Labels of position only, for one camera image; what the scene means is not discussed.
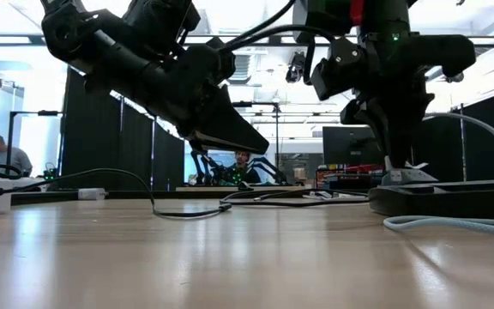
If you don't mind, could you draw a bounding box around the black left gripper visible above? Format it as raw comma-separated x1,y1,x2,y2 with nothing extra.
135,40,270,155

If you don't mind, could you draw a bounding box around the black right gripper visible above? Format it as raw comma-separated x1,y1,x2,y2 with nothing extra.
340,33,478,169

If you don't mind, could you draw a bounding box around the white cable with paper tag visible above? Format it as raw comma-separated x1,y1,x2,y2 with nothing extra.
383,112,494,241

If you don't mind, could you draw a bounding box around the black monitor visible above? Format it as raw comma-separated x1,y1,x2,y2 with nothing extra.
322,126,383,167

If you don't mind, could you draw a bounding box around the person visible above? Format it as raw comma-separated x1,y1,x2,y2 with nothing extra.
0,133,33,177
225,149,262,185

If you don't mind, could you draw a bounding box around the red tool shelf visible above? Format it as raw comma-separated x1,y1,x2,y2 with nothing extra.
315,164,385,191

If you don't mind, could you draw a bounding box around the black power strip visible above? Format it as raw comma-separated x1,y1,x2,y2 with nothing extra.
369,179,494,221

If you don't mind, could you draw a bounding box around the green-lit circuit device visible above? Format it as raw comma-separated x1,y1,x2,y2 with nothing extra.
40,161,61,180

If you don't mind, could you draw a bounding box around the black gantry frame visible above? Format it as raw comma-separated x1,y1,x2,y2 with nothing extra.
5,110,64,177
232,100,280,185

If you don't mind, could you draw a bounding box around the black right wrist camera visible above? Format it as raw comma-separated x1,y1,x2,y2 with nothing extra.
310,36,371,102

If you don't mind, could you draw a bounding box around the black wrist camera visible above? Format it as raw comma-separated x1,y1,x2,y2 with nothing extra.
310,36,371,102
121,0,202,51

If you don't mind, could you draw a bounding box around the black hanging camera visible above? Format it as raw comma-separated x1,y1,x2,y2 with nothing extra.
285,51,308,85

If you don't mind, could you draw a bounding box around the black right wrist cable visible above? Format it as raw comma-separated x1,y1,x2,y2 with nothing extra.
225,0,338,85

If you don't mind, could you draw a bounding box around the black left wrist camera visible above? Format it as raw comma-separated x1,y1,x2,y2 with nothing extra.
121,0,202,51

